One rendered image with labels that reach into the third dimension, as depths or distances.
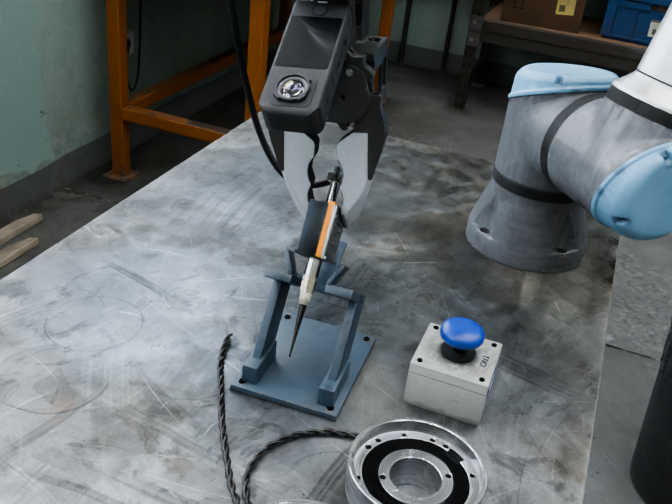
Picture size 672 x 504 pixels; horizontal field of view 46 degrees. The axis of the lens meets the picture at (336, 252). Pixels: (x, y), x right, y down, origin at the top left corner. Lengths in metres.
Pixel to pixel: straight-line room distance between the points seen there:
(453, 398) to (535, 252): 0.31
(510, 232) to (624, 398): 1.30
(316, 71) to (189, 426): 0.31
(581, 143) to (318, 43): 0.35
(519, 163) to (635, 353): 1.52
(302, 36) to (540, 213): 0.45
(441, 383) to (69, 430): 0.31
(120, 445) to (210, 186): 0.49
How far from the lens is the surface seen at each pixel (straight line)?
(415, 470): 0.64
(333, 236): 0.66
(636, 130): 0.82
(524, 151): 0.93
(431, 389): 0.71
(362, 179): 0.65
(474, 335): 0.70
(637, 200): 0.81
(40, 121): 2.75
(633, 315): 2.58
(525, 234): 0.96
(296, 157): 0.66
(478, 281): 0.93
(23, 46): 2.63
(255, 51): 2.52
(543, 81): 0.91
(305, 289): 0.67
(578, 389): 0.80
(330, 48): 0.59
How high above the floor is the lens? 1.26
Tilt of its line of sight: 30 degrees down
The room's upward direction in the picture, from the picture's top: 7 degrees clockwise
